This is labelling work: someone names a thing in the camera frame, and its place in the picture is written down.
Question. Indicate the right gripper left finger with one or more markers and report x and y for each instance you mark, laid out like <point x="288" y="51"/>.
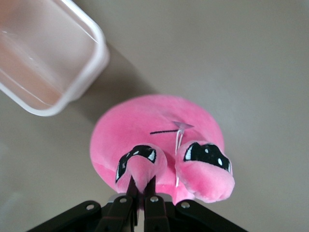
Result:
<point x="118" y="212"/>

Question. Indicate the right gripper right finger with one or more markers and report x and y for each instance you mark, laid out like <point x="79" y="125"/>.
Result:
<point x="155" y="215"/>

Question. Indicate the pink plush toy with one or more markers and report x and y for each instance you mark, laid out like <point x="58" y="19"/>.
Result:
<point x="144" y="120"/>

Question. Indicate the translucent white storage box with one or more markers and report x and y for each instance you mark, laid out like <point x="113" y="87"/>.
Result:
<point x="36" y="60"/>

